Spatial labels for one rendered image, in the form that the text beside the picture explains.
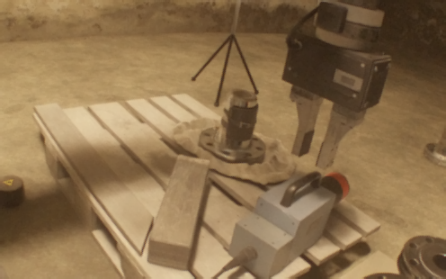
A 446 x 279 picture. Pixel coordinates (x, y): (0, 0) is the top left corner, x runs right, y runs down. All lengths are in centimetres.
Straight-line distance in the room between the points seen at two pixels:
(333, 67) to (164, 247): 58
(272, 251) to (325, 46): 51
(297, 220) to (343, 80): 37
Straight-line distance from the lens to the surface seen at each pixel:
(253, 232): 110
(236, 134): 157
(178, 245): 106
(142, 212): 125
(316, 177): 121
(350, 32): 97
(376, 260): 158
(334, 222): 144
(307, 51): 102
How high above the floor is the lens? 91
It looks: 25 degrees down
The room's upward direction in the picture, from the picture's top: 10 degrees clockwise
